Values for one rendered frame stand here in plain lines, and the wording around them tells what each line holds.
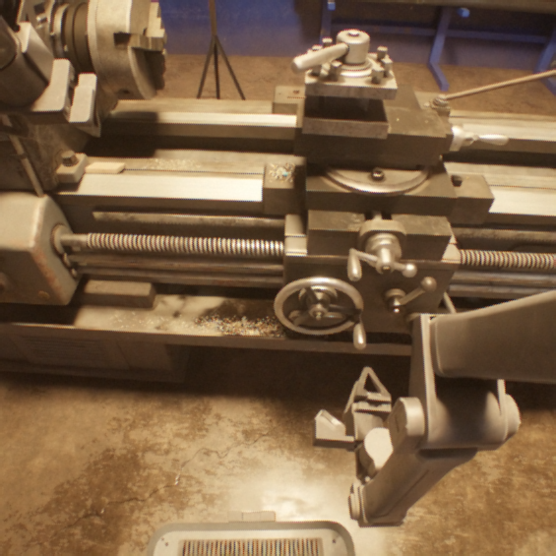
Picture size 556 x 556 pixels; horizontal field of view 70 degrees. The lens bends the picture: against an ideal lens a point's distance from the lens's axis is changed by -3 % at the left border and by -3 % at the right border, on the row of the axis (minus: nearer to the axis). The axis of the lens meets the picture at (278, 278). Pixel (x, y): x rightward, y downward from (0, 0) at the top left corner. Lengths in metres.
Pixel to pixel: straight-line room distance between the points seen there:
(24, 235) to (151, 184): 0.32
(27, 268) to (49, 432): 0.74
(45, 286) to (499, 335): 1.08
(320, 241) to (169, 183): 0.41
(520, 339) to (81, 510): 1.46
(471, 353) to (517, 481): 1.37
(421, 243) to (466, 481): 0.95
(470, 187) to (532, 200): 0.17
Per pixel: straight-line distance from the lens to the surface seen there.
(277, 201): 0.99
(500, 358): 0.32
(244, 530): 1.20
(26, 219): 1.14
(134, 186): 1.09
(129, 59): 1.05
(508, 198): 1.16
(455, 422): 0.42
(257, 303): 1.33
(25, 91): 0.53
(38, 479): 1.68
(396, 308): 1.02
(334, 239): 0.89
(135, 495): 1.55
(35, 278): 1.20
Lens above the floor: 1.44
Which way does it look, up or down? 48 degrees down
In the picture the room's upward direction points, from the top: 1 degrees clockwise
